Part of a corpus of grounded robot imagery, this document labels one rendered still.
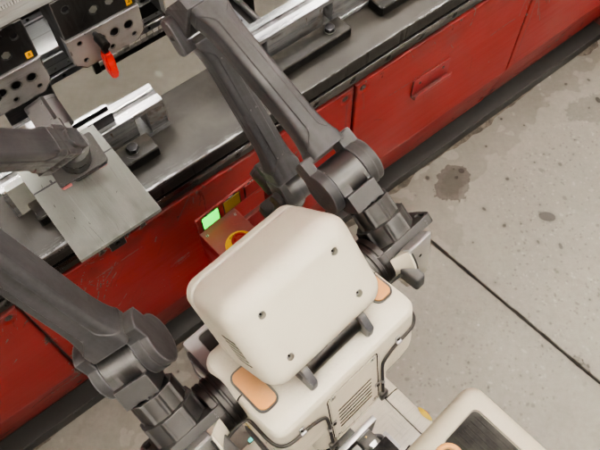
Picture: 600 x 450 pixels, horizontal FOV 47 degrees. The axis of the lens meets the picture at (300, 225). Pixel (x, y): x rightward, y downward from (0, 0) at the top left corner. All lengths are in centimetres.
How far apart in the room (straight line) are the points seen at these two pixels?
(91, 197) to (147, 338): 53
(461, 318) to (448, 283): 13
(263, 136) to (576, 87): 193
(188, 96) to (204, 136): 12
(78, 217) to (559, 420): 158
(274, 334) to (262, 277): 7
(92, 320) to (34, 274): 10
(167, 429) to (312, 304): 26
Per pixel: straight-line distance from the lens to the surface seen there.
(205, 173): 162
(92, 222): 138
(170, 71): 292
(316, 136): 107
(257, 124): 126
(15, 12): 124
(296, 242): 86
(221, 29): 111
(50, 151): 111
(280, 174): 130
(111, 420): 229
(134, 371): 96
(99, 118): 152
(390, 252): 105
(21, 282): 85
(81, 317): 89
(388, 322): 98
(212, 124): 161
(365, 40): 177
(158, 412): 96
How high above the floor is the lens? 215
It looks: 61 degrees down
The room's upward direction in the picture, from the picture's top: 1 degrees counter-clockwise
